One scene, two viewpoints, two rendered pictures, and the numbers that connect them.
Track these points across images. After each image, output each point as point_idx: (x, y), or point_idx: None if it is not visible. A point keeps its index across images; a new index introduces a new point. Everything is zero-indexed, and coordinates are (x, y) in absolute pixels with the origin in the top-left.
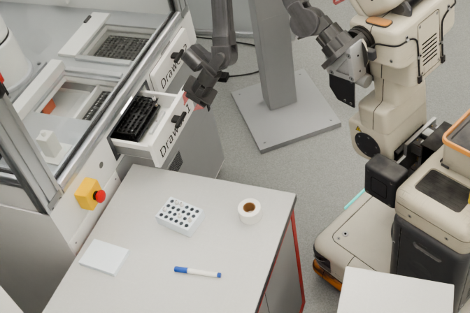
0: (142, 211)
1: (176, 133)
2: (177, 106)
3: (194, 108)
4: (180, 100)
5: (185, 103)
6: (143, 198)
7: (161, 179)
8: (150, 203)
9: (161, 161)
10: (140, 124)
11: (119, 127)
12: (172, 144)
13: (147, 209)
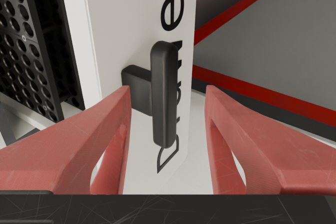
0: (194, 190)
1: (180, 50)
2: (108, 14)
3: (210, 167)
4: None
5: (123, 180)
6: (183, 162)
7: (204, 126)
8: (203, 180)
9: (180, 153)
10: (49, 87)
11: (15, 84)
12: (186, 86)
13: (203, 191)
